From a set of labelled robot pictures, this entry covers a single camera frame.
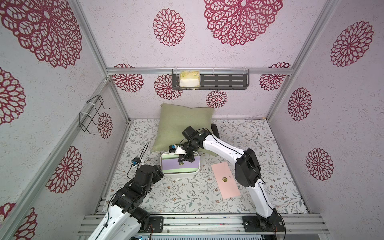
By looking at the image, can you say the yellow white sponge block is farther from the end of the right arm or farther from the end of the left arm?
the end of the left arm

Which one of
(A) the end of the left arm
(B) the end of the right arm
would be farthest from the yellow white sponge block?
(A) the end of the left arm

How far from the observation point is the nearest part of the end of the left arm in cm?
50

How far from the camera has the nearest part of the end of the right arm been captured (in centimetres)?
68
